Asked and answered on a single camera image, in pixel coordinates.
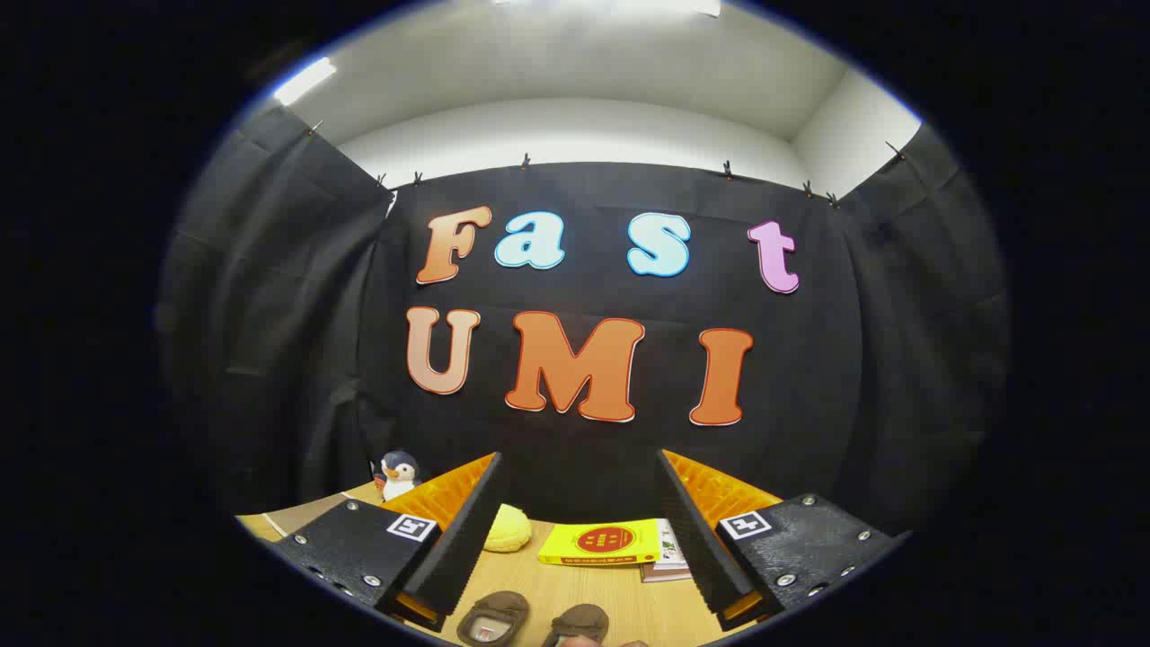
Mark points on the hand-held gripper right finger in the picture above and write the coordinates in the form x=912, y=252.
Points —
x=692, y=530

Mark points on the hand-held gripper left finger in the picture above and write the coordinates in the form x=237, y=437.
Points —
x=467, y=530

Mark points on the brown suede shoe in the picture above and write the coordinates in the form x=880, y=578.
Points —
x=579, y=622
x=492, y=615

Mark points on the yellow bread-shaped plush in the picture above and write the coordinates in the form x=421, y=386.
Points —
x=508, y=528

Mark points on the brown-spined book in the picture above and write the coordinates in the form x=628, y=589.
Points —
x=663, y=573

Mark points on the blue white penguin plush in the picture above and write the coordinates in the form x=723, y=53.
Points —
x=398, y=476

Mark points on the yellow book with red circle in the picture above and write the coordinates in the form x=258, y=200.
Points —
x=597, y=542

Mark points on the ceiling light panel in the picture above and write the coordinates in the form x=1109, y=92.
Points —
x=305, y=79

